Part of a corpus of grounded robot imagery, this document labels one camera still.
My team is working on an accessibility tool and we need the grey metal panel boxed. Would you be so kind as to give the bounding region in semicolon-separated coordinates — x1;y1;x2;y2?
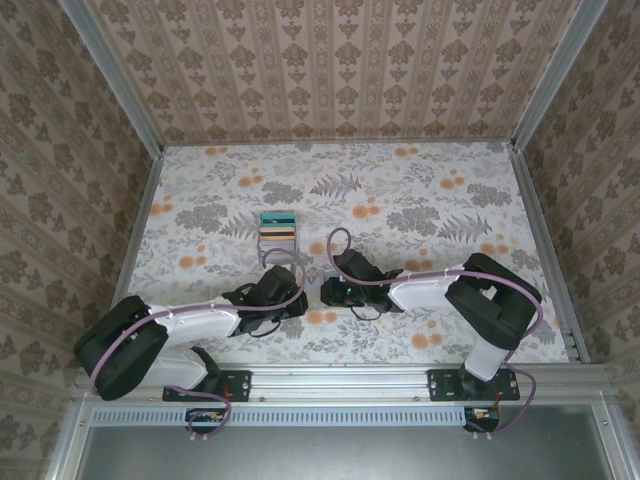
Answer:
43;399;640;480

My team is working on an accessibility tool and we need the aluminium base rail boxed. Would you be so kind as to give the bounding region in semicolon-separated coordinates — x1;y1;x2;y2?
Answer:
74;363;612;407

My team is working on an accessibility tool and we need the white slotted cable duct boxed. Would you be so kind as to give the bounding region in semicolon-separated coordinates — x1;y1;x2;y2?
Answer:
92;405;469;428

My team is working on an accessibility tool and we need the black cable connector box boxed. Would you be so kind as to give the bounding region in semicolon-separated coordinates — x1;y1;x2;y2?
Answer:
462;405;501;434
185;407;227;436

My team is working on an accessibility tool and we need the aluminium side rail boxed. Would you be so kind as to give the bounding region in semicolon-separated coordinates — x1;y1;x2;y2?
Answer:
508;142;592;364
93;147;165;366

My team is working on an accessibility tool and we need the aluminium frame post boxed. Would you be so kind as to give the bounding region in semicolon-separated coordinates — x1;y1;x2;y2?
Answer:
56;0;166;157
509;0;610;151

